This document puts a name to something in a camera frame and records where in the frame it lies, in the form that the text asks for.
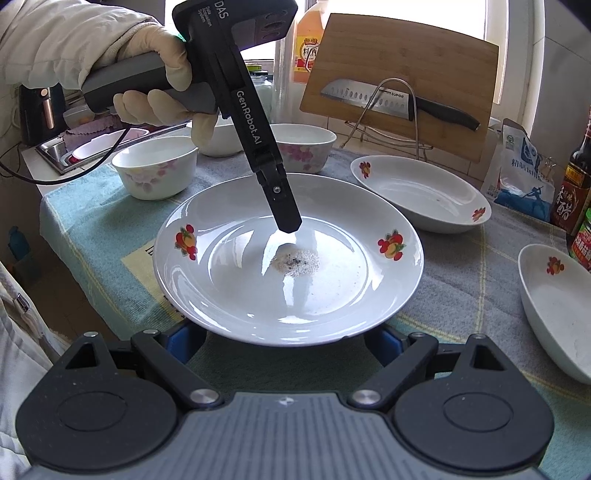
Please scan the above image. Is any steel sink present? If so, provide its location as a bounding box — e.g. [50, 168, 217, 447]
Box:
[36, 124, 153, 175]

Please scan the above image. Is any white and blue salt bag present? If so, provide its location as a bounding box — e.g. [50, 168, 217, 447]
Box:
[480, 117, 557, 220]

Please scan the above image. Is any teal towel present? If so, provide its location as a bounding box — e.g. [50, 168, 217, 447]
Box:
[39, 164, 259, 365]

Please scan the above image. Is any black cable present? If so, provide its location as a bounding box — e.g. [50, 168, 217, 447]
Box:
[0, 124, 134, 186]

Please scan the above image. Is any purple dishcloth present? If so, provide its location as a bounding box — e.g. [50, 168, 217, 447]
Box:
[62, 115, 121, 148]

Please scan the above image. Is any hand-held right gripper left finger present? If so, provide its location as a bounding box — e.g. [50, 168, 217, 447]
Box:
[58, 318, 222, 414]

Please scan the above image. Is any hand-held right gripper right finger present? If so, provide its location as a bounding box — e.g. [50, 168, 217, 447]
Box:
[348, 325, 506, 411]

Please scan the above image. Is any white floral bowl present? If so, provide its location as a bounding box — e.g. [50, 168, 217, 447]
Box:
[186, 117, 245, 158]
[270, 124, 337, 174]
[112, 136, 198, 200]

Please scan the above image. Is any orange liquid bottle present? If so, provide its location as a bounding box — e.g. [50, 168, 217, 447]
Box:
[293, 0, 333, 84]

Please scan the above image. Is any white jacket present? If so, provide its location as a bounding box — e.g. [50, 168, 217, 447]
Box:
[0, 261, 70, 480]

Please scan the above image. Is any pink basin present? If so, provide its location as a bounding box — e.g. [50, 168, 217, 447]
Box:
[69, 129, 148, 162]

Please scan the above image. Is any bamboo cutting board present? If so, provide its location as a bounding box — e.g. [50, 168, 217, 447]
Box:
[299, 13, 500, 163]

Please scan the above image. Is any person's left forearm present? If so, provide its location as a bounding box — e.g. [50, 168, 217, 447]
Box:
[0, 0, 162, 89]

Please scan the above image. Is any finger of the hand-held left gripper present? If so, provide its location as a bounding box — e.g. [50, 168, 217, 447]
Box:
[256, 159, 304, 234]

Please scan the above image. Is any metal wire rack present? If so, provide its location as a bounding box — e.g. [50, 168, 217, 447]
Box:
[342, 78, 435, 151]

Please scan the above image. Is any green-lidded sauce jar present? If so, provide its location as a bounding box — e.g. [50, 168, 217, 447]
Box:
[567, 208, 591, 273]

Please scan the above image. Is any plastic wrap roll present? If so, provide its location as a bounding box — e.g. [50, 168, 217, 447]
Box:
[272, 39, 296, 125]

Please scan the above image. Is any black air fryer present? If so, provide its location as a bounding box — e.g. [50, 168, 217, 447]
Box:
[18, 83, 68, 146]

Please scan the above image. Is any black-handled kitchen knife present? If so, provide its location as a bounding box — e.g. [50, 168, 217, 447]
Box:
[320, 78, 482, 132]

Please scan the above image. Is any dark vinegar bottle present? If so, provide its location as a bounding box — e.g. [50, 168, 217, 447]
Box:
[549, 106, 591, 232]

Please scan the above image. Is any oval fruit-print plate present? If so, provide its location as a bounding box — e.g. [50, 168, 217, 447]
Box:
[518, 244, 591, 385]
[350, 155, 492, 234]

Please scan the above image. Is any glass storage jar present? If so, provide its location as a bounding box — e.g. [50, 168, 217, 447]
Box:
[247, 65, 273, 116]

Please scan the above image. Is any person's left hand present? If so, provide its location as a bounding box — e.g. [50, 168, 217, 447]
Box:
[113, 21, 219, 147]

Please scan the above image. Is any clear bowl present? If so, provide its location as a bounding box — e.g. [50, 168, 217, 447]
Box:
[62, 105, 93, 127]

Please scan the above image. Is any grey checked towel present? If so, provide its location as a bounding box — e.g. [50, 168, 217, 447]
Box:
[194, 148, 591, 467]

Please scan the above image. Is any large round fruit-print plate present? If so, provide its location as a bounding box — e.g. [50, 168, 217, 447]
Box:
[152, 173, 424, 347]

